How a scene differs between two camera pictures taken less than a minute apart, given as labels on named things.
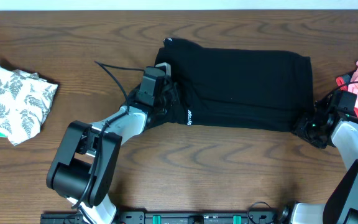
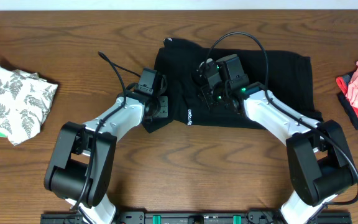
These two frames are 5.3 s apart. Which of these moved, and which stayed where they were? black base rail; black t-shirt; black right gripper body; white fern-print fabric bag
Moved: black right gripper body
Stayed: black t-shirt; white fern-print fabric bag; black base rail
